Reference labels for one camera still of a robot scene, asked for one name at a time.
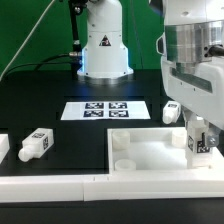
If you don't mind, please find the grey cable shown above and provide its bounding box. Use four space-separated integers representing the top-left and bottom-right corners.
0 0 57 83

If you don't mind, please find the white square tabletop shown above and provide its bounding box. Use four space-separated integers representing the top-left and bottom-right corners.
107 127 224 182

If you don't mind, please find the black cable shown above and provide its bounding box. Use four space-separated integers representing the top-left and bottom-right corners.
0 52 83 81

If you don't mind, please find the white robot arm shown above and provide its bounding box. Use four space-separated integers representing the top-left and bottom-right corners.
78 0 224 147

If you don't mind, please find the paper sheet with markers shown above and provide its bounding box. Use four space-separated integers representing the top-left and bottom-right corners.
61 101 150 120

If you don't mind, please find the white obstacle bar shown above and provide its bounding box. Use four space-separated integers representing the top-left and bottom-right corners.
0 134 10 164
0 170 224 203

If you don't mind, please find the white obstacle left bar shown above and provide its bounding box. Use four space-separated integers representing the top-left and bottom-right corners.
0 134 10 164

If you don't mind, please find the white obstacle front bar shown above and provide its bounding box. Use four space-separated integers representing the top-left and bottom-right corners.
0 170 224 203

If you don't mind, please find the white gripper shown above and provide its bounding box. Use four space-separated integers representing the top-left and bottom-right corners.
161 56 224 147

